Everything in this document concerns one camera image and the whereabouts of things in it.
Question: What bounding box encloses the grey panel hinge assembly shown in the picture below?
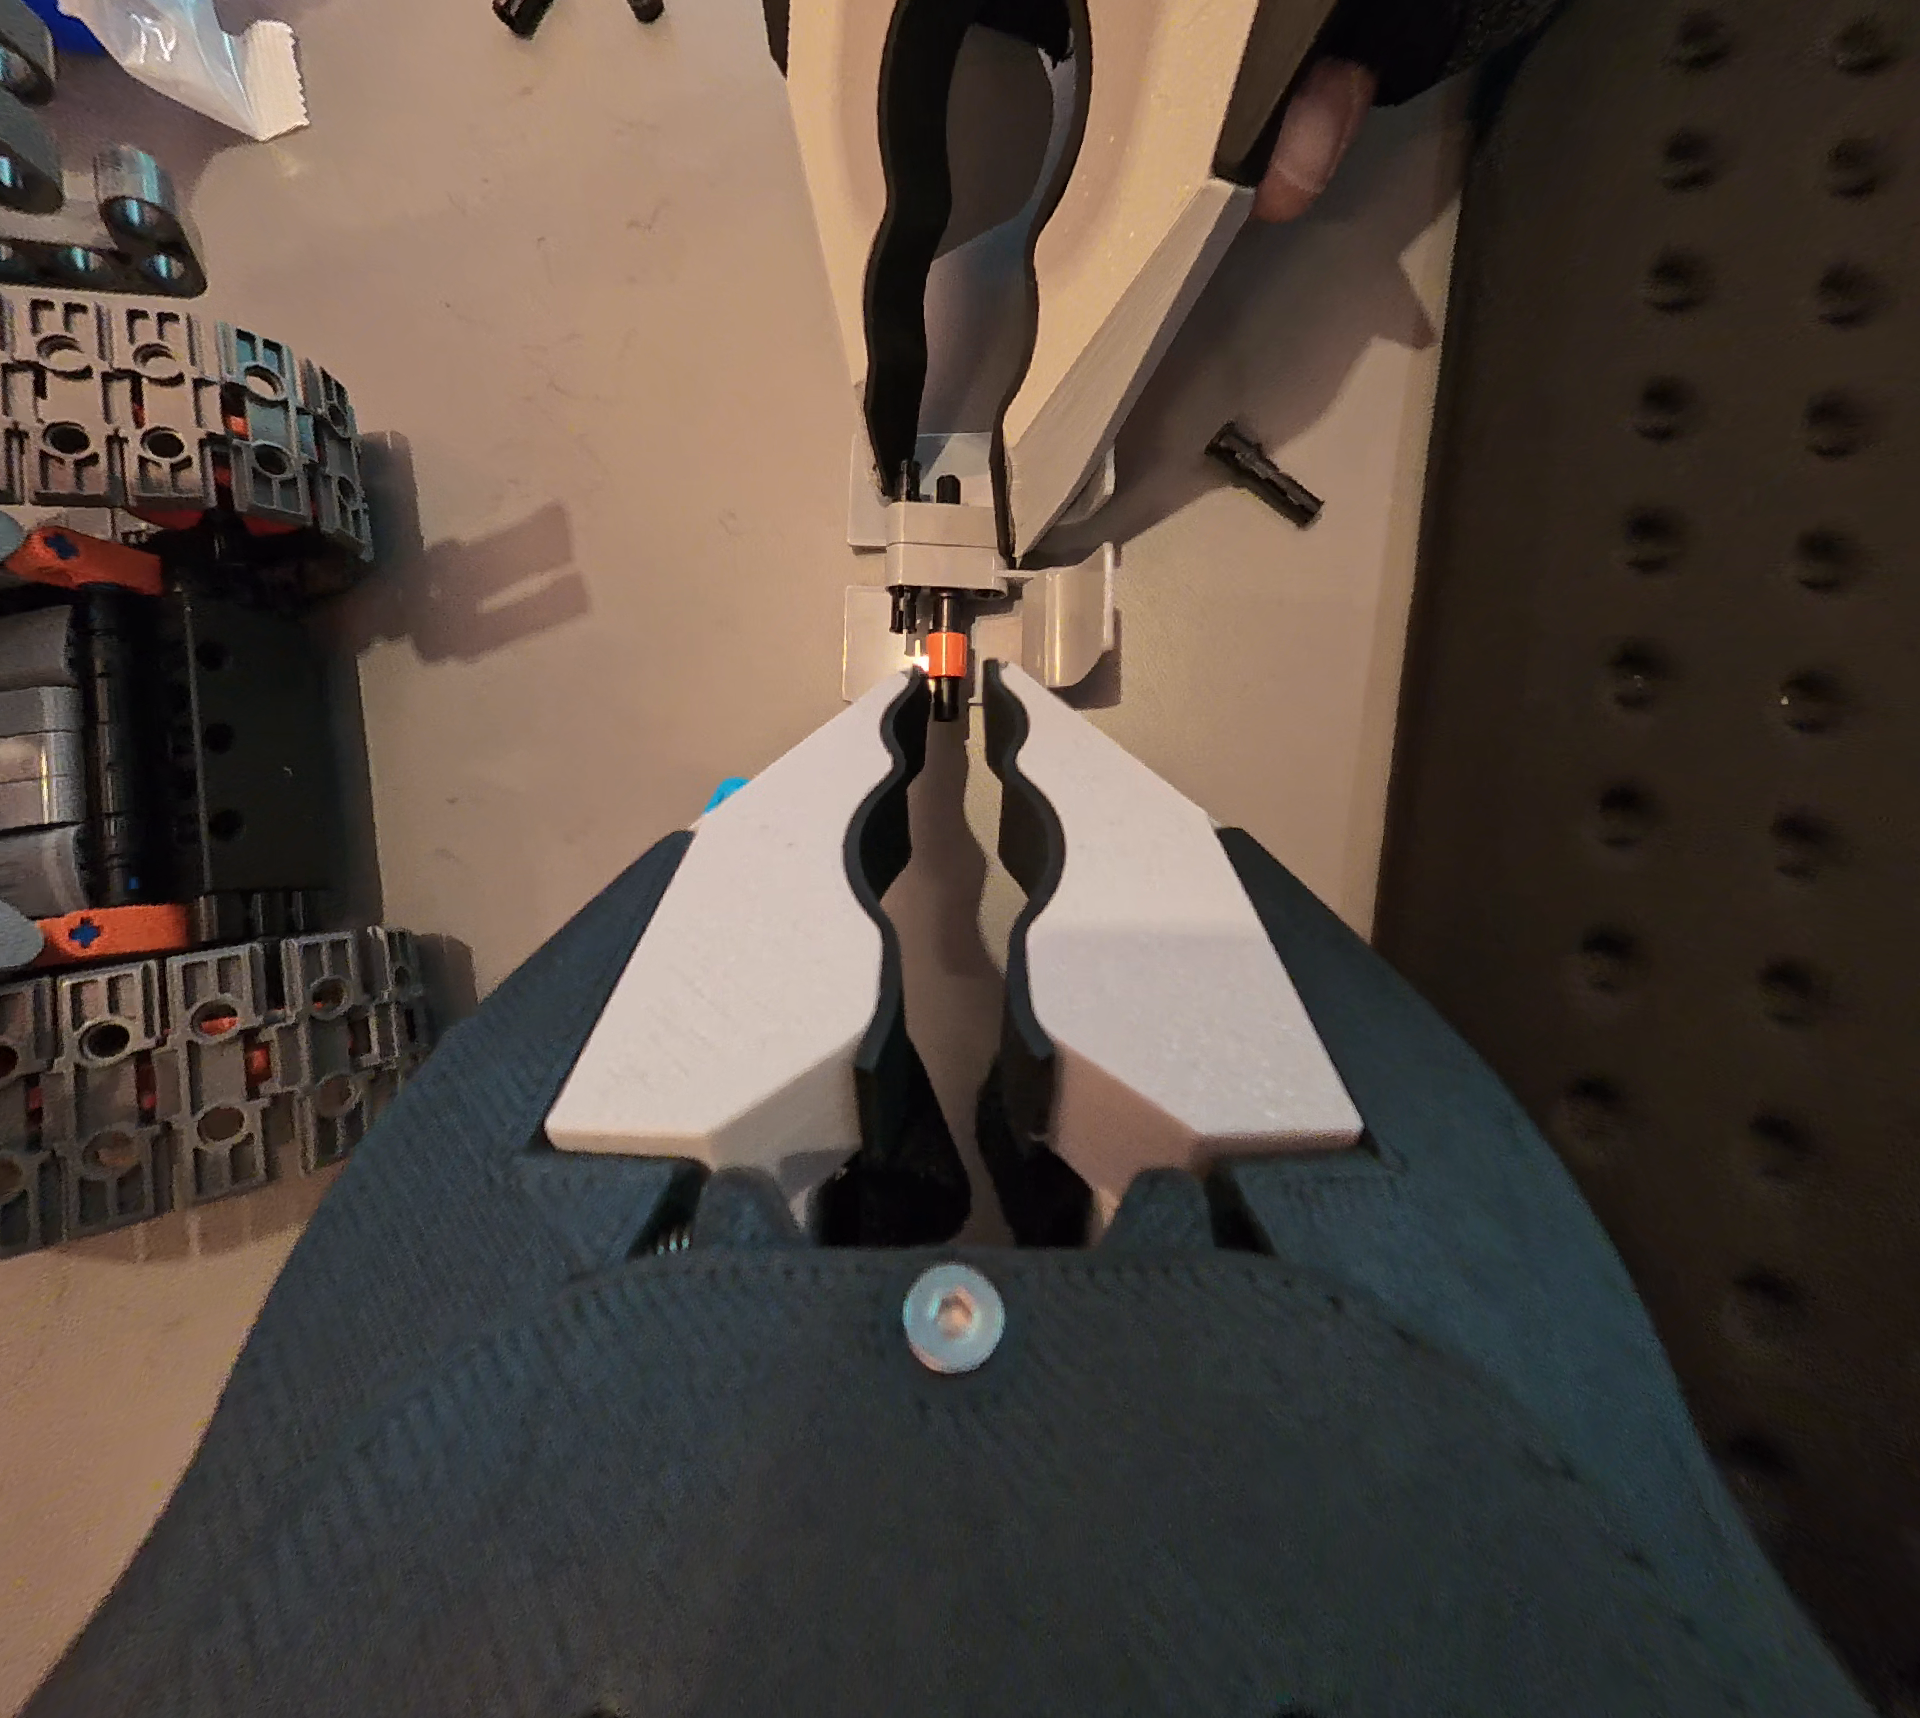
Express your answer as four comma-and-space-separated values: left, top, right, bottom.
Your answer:
840, 427, 1122, 707

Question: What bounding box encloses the black axle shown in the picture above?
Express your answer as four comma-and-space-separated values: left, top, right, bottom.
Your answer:
930, 472, 966, 720

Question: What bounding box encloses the person's right hand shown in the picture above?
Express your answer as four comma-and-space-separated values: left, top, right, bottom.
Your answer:
1251, 45, 1377, 229

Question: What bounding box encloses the grey orange toy tracked robot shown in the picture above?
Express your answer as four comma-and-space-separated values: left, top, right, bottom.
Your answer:
0, 0, 481, 1262

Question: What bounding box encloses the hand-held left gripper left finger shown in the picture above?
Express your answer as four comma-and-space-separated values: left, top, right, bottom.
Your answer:
543, 668, 971, 1248

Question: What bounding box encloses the black pin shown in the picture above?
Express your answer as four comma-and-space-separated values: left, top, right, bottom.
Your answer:
1204, 421, 1325, 530

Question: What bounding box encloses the black dimpled pad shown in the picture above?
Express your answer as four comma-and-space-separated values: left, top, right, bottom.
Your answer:
1370, 0, 1920, 1644

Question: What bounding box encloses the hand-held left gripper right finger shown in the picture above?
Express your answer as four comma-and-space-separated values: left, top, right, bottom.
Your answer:
974, 662, 1368, 1248

